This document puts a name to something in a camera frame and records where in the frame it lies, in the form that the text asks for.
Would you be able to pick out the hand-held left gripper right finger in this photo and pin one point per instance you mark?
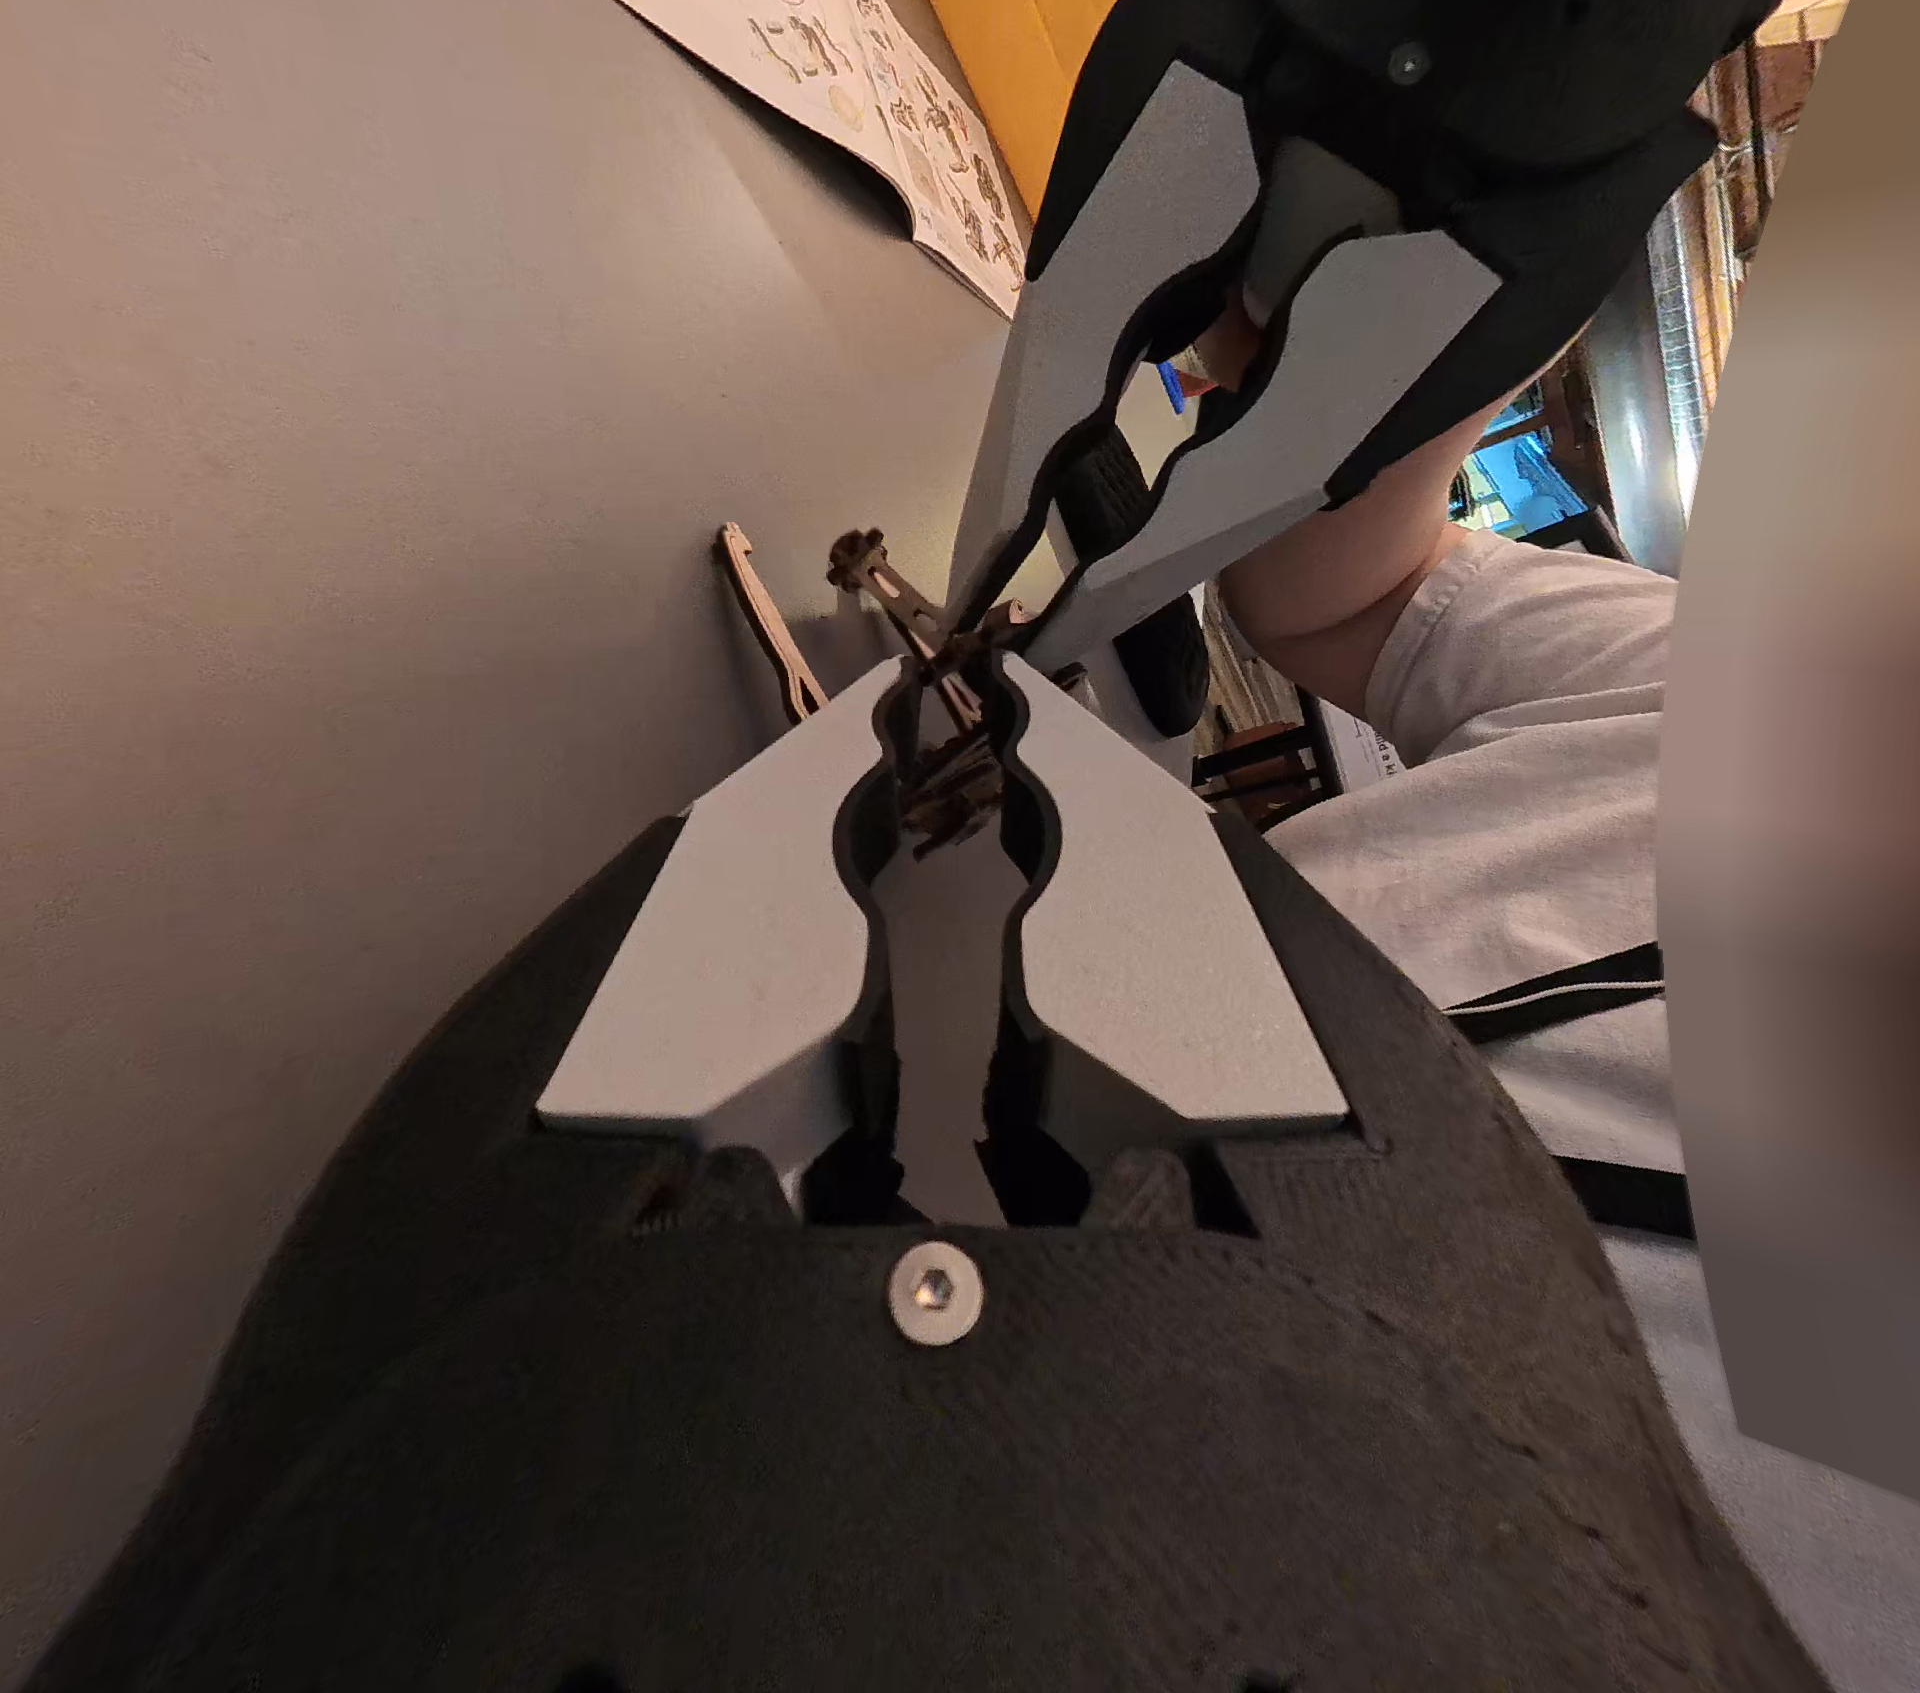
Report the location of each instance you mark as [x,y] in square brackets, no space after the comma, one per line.
[1184,973]

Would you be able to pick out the wooden beam frame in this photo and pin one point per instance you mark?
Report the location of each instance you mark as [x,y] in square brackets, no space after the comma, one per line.
[1800,73]

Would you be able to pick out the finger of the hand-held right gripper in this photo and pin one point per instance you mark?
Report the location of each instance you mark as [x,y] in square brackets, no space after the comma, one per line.
[1335,373]
[1111,252]

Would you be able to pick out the person's right forearm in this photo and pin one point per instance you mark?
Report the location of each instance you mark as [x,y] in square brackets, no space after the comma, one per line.
[1335,598]

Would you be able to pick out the wooden crossbow model assembly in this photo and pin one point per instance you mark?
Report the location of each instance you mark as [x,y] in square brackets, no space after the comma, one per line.
[944,792]

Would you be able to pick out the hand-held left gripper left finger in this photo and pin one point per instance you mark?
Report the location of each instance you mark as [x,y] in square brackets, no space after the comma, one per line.
[704,973]

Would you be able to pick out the silver flexible duct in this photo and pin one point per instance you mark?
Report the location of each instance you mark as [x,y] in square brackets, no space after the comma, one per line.
[1677,343]

